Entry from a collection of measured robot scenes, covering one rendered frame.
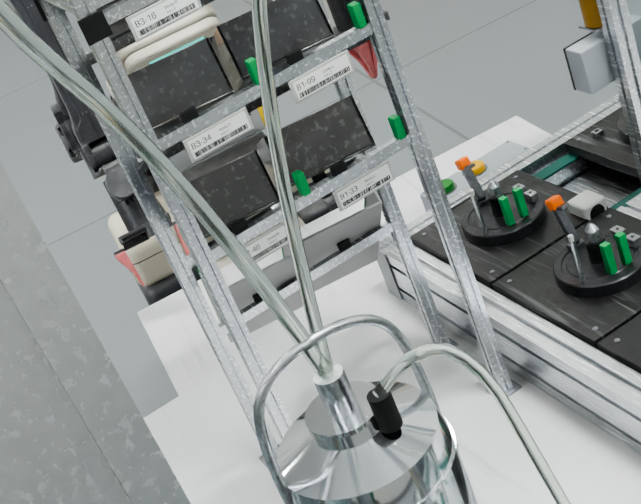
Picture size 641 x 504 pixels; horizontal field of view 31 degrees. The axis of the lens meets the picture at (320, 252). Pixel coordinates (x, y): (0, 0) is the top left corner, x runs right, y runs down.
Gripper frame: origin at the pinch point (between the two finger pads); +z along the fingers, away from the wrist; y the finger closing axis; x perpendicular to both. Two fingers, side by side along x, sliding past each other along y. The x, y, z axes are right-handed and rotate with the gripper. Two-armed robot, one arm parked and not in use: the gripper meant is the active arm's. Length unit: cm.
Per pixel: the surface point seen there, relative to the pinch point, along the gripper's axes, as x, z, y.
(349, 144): -36.7, -6.9, -22.1
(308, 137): -34.7, -9.9, -26.3
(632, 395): -66, 30, -10
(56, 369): -133, -47, -71
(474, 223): -16.4, 25.3, 0.6
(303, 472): -101, -14, -59
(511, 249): -25.4, 27.6, 0.9
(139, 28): -43, -35, -43
